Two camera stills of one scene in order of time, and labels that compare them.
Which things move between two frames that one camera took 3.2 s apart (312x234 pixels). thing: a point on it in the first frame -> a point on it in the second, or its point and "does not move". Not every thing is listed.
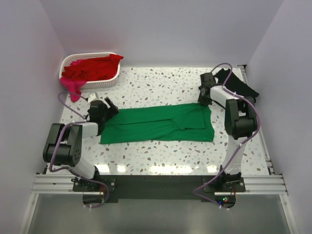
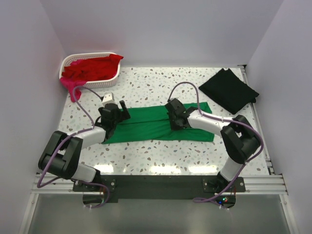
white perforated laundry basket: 76,56 does not move
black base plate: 159,187 does not move
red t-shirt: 92,68 does not move
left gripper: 112,110 -> 123,115
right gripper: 201,100 -> 173,126
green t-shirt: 185,123 does not move
